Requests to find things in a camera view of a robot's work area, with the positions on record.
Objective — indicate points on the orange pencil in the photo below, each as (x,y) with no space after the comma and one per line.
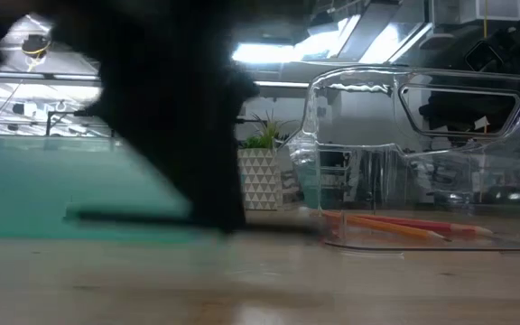
(400,229)

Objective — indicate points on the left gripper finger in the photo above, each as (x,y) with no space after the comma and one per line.
(169,158)
(217,180)

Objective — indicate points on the green spiky plant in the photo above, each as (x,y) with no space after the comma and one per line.
(266,135)

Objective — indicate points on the bright ceiling light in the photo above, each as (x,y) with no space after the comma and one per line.
(278,53)

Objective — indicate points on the round black ceiling device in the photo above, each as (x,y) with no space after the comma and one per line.
(36,44)

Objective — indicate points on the red pencil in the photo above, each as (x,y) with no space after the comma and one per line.
(445,224)

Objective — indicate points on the white grey patterned pot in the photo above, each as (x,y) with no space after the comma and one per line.
(262,180)

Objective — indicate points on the clear plastic bin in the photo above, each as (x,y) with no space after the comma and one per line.
(422,180)

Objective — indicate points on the silver horizontal pipe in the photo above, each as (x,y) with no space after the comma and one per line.
(282,84)

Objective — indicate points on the black pen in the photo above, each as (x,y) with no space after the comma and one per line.
(129,217)

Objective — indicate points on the teal plastic bin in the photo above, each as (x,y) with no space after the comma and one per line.
(39,189)

